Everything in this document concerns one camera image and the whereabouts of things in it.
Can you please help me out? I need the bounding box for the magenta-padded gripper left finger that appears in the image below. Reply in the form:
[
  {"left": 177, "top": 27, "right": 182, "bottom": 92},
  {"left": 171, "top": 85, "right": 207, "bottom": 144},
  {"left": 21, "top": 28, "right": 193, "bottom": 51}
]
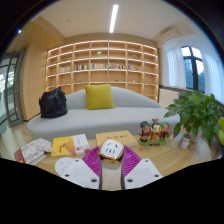
[{"left": 62, "top": 145, "right": 103, "bottom": 191}]

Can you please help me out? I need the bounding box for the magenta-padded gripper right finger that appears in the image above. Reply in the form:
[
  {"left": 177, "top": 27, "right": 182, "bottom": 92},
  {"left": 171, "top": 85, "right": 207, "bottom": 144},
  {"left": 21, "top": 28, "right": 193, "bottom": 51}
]
[{"left": 121, "top": 145, "right": 164, "bottom": 191}]

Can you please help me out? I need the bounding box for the white book with red print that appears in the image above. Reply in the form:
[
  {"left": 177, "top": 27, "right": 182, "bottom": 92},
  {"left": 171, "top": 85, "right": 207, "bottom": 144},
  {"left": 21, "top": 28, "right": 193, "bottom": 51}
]
[{"left": 72, "top": 133, "right": 91, "bottom": 156}]

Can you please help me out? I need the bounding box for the yellow orange thin book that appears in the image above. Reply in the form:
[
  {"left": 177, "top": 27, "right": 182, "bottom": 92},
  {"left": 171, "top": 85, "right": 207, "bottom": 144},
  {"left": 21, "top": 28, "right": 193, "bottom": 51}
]
[{"left": 50, "top": 135, "right": 77, "bottom": 158}]

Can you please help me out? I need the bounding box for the three-figure colourful figurine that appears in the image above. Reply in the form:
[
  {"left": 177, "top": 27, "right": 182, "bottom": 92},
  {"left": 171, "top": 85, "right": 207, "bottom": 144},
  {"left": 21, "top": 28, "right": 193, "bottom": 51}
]
[{"left": 137, "top": 118, "right": 174, "bottom": 147}]

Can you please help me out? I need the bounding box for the thick yellow book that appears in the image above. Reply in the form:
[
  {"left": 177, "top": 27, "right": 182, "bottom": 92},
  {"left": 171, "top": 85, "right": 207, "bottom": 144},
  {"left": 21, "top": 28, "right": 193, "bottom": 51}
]
[{"left": 95, "top": 129, "right": 138, "bottom": 148}]

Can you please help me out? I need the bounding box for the white floral patterned pouch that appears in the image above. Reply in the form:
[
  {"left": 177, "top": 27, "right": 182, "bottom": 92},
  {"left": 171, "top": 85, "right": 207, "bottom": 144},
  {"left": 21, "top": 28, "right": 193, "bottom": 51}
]
[{"left": 34, "top": 137, "right": 53, "bottom": 154}]

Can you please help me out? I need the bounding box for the small white red cup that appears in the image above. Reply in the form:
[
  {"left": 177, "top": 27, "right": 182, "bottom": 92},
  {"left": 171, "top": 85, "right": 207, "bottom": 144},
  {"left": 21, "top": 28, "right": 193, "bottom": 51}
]
[{"left": 178, "top": 133, "right": 192, "bottom": 150}]

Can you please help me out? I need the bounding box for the grey book with red spine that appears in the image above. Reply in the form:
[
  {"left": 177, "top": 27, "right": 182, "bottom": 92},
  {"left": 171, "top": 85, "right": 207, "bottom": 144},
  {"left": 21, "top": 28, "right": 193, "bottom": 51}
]
[{"left": 13, "top": 139, "right": 48, "bottom": 166}]

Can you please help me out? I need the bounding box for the grey curved sofa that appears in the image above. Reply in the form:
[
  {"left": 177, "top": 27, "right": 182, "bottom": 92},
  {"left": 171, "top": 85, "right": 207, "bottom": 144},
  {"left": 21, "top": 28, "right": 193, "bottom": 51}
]
[{"left": 27, "top": 85, "right": 181, "bottom": 141}]

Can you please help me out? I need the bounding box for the black bag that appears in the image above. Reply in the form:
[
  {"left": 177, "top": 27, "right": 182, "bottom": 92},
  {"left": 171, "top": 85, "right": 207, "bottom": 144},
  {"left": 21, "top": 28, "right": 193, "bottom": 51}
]
[{"left": 38, "top": 86, "right": 69, "bottom": 119}]

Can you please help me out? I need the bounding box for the yellow square cushion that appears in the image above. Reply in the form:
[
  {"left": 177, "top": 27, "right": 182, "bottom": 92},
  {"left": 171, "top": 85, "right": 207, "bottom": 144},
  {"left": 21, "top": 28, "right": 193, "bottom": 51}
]
[{"left": 83, "top": 83, "right": 116, "bottom": 111}]

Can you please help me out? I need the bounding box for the white radiator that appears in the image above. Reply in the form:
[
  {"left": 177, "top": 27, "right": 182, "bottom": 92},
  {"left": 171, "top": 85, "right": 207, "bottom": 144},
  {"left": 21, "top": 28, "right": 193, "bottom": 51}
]
[{"left": 158, "top": 88, "right": 181, "bottom": 108}]

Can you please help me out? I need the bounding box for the green potted plant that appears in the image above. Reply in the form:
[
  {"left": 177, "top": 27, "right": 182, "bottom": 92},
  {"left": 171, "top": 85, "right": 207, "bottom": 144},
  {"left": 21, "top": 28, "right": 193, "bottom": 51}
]
[{"left": 163, "top": 89, "right": 224, "bottom": 149}]

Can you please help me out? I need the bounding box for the lime green chair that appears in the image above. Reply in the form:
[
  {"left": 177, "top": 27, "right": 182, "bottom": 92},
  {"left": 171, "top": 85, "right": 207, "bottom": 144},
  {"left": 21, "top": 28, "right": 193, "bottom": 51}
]
[{"left": 217, "top": 116, "right": 224, "bottom": 146}]

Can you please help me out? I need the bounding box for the white sheer curtain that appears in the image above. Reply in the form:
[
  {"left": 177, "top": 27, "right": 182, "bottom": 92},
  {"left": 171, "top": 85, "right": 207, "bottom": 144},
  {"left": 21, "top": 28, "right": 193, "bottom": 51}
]
[
  {"left": 203, "top": 53, "right": 224, "bottom": 104},
  {"left": 165, "top": 46, "right": 185, "bottom": 88}
]

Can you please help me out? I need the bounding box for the dark-framed window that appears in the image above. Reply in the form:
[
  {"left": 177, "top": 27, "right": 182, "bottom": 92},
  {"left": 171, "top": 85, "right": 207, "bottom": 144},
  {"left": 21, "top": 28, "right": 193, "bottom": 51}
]
[{"left": 180, "top": 45, "right": 206, "bottom": 93}]

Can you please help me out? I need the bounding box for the long ceiling light strip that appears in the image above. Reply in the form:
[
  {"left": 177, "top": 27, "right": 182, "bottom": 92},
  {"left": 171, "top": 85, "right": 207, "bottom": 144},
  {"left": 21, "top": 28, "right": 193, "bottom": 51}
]
[{"left": 109, "top": 3, "right": 120, "bottom": 34}]

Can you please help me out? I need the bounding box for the glass door with frame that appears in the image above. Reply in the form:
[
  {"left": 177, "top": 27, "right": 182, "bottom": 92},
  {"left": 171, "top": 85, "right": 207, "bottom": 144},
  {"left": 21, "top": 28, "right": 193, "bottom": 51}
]
[{"left": 0, "top": 49, "right": 26, "bottom": 129}]

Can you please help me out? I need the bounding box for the wooden wall shelf unit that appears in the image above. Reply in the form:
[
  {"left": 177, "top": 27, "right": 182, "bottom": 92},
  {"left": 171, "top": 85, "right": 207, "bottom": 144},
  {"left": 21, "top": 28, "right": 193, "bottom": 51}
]
[{"left": 44, "top": 39, "right": 159, "bottom": 101}]

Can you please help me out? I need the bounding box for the white wall air conditioner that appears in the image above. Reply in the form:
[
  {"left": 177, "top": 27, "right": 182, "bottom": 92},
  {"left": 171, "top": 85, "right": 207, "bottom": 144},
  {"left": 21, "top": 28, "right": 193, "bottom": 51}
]
[{"left": 159, "top": 27, "right": 181, "bottom": 43}]

